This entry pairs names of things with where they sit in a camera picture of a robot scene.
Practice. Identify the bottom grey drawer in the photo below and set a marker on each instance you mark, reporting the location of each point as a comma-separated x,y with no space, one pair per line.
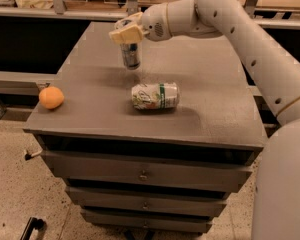
147,220

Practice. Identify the grey drawer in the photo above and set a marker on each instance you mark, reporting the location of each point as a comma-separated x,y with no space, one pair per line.
147,170
143,202
147,220

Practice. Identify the grey drawer cabinet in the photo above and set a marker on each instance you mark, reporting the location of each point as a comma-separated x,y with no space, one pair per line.
216,119

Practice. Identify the middle grey drawer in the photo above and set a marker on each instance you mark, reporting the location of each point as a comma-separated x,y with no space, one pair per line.
143,202

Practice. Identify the silver blue redbull can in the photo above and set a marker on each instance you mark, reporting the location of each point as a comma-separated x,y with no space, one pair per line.
130,56

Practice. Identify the grey metal shelf rail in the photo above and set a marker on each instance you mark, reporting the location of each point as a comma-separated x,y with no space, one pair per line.
110,10

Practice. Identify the white green crushed can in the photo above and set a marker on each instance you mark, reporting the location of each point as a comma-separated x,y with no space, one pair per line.
155,96

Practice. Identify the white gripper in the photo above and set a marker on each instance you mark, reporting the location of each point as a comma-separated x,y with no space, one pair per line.
155,22

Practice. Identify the top grey drawer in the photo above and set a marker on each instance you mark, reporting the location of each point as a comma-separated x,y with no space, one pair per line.
147,170

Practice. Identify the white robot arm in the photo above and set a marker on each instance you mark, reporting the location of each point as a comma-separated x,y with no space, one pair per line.
276,73

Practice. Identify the white plug on floor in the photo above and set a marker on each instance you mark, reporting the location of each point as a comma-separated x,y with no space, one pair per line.
30,155

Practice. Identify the orange fruit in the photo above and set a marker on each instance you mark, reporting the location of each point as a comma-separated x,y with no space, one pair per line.
51,97

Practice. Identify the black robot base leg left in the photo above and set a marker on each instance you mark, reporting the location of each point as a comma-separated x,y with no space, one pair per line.
32,224

